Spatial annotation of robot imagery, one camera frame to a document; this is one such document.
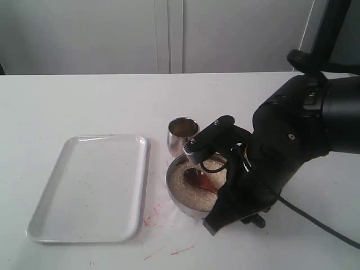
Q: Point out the white rectangular plastic tray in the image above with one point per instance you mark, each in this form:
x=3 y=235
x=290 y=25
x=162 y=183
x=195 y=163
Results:
x=95 y=192

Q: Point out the brown wooden spoon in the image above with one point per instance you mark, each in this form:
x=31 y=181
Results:
x=198 y=179

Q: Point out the white rice heap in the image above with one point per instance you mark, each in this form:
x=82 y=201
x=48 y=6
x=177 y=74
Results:
x=190 y=196

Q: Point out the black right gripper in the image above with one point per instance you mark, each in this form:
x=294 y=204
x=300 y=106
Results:
x=245 y=193

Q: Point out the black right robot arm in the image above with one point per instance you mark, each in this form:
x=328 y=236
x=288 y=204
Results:
x=311 y=115

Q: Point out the steel bowl of rice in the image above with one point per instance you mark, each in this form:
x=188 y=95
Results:
x=215 y=162

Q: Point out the small steel cup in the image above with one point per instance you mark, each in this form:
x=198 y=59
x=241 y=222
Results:
x=180 y=131

